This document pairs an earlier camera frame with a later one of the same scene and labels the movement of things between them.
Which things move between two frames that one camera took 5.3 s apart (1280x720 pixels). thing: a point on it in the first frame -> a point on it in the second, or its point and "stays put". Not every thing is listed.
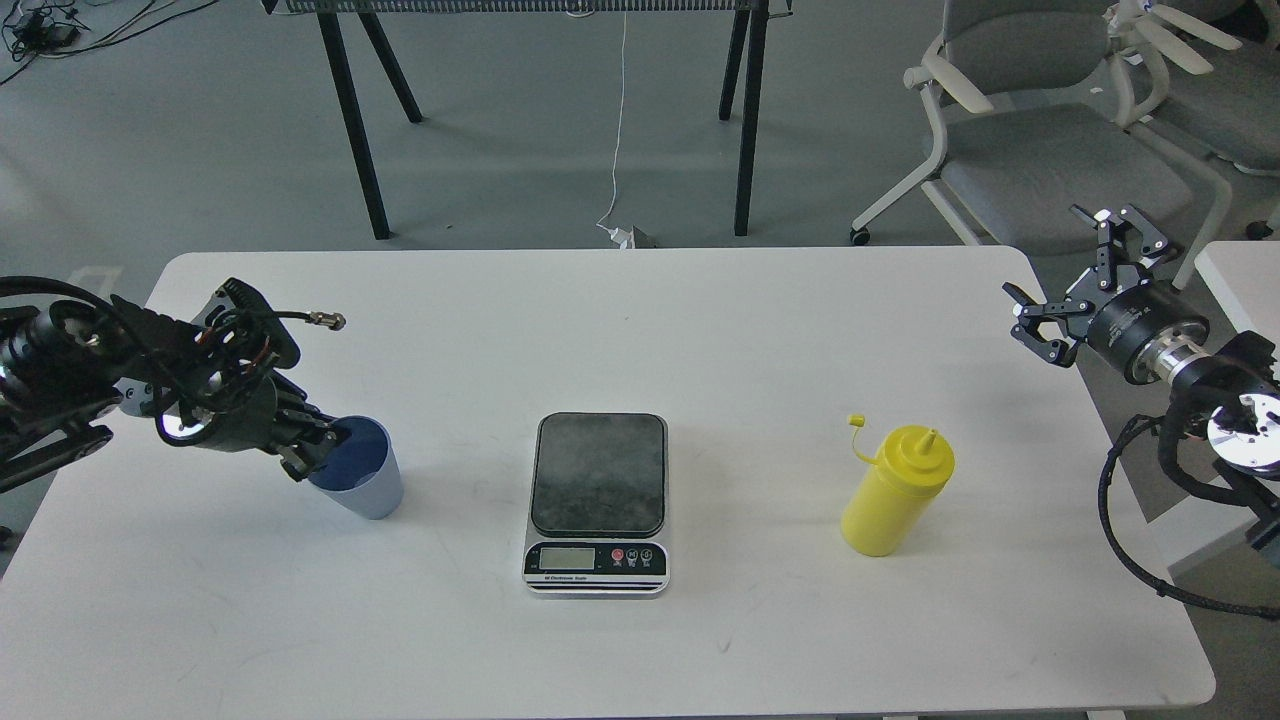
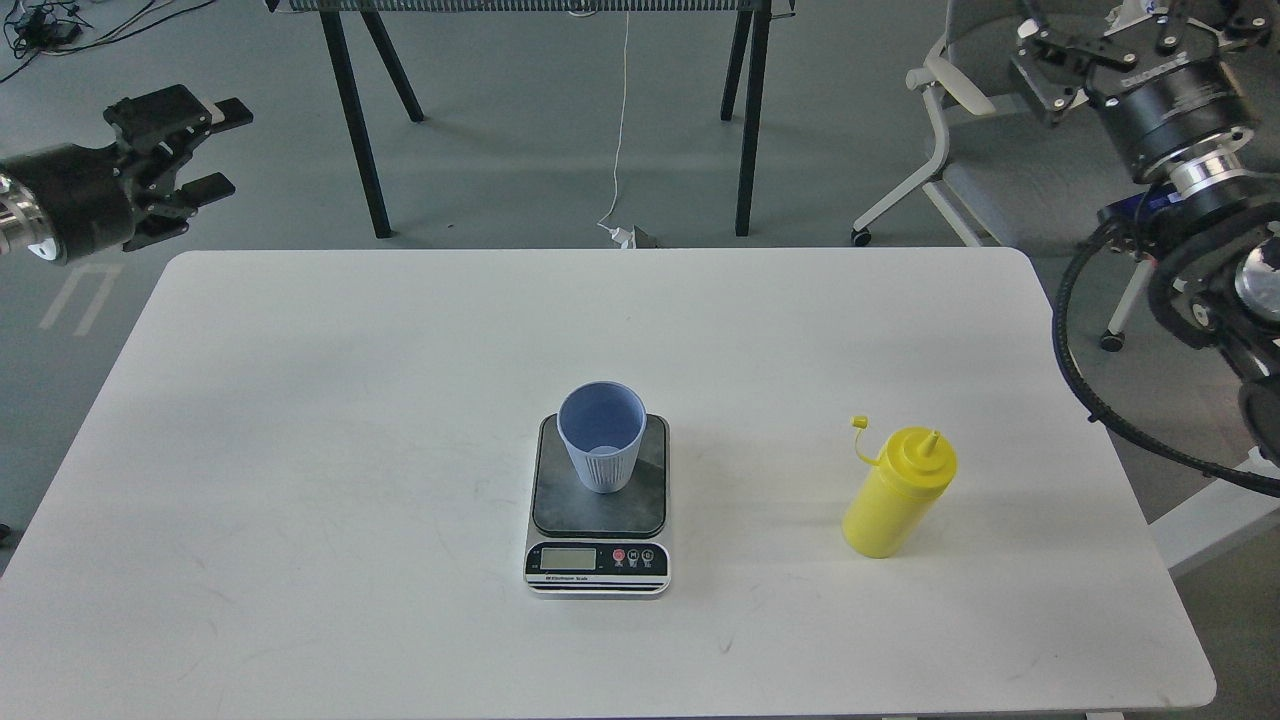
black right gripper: (1142, 328) -> (1170, 113)
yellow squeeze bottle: (892, 499) stays put
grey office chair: (1039, 116) stays put
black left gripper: (222, 387) -> (88, 202)
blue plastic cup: (364, 474) -> (604, 423)
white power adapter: (621, 237) stays put
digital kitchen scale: (599, 506) stays put
